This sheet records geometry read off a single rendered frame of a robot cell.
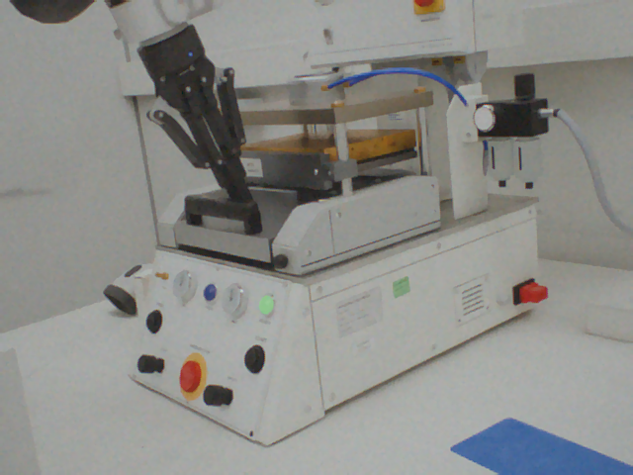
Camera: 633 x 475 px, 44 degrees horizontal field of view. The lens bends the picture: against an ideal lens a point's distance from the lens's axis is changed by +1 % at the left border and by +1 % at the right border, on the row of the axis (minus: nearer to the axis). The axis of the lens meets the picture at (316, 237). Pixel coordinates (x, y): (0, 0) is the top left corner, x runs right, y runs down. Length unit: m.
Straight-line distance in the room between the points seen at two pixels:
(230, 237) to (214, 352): 0.15
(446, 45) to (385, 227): 0.28
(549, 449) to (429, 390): 0.20
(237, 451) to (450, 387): 0.28
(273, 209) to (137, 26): 0.28
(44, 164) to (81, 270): 0.34
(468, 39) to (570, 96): 0.42
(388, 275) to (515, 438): 0.25
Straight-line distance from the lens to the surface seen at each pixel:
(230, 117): 1.01
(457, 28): 1.09
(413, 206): 1.01
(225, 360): 0.98
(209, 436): 0.96
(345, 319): 0.94
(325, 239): 0.91
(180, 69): 0.95
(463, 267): 1.09
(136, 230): 2.59
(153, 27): 0.93
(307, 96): 1.07
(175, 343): 1.08
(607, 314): 1.14
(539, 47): 1.44
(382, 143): 1.05
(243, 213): 0.95
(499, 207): 1.16
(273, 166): 1.04
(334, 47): 1.26
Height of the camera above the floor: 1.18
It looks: 13 degrees down
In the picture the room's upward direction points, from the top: 7 degrees counter-clockwise
